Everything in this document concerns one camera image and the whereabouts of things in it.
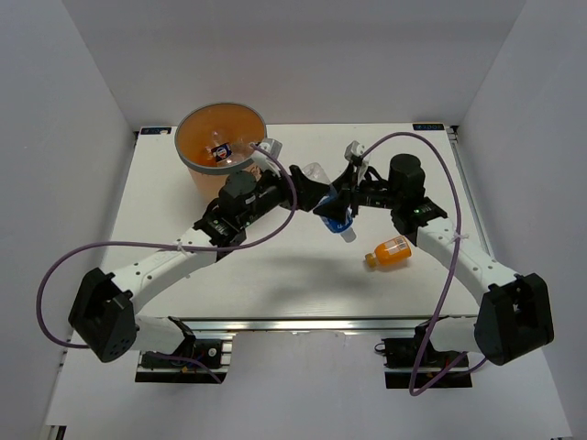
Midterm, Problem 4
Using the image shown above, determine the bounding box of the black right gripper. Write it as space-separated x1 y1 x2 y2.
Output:
312 163 401 226

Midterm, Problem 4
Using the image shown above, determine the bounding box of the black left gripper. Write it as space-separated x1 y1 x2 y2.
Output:
239 160 328 228

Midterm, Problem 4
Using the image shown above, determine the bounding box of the clear bottle with blue label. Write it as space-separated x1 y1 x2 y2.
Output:
303 162 357 243

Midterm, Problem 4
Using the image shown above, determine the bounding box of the orange juice bottle with barcode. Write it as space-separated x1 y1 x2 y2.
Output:
364 236 412 270

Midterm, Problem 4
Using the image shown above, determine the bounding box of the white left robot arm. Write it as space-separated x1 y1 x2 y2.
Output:
68 166 329 366

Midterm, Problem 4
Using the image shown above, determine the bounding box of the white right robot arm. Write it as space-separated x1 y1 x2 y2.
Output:
316 154 554 366

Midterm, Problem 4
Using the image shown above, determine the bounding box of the blue label bottle inside bin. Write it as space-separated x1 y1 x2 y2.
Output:
209 143 234 167

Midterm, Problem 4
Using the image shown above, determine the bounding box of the orange cylindrical bin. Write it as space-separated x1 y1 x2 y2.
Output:
174 103 267 203

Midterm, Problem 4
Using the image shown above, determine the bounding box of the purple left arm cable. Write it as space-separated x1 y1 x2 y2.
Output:
35 139 301 384

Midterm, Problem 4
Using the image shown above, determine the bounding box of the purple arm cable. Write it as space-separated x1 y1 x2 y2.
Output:
35 139 301 384
350 131 490 397

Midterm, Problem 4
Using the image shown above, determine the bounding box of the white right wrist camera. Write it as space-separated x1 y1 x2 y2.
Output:
344 140 370 183

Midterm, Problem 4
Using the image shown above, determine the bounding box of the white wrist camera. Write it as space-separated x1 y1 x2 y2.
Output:
344 140 370 183
251 137 282 176

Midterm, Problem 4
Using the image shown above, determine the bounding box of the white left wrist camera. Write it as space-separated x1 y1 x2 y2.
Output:
251 137 282 176

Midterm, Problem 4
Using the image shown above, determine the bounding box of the aluminium table front rail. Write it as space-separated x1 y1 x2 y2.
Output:
84 315 482 333

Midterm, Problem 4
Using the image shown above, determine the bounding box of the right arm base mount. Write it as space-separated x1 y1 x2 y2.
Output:
374 323 472 390

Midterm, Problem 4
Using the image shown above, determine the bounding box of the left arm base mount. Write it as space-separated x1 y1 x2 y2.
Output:
135 331 236 385

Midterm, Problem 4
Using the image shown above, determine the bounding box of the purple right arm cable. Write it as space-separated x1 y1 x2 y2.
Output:
350 131 490 397

